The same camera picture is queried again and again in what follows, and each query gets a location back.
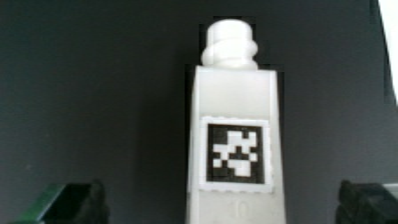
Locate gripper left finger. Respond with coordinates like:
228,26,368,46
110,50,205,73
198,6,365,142
14,180,110,224

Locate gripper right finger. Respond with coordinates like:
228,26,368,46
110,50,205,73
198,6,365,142
336,180,398,224

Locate white table leg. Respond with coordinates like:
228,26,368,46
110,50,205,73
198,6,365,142
187,19,286,224

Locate white marker base plate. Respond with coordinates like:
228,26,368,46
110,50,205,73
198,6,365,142
379,0,398,105

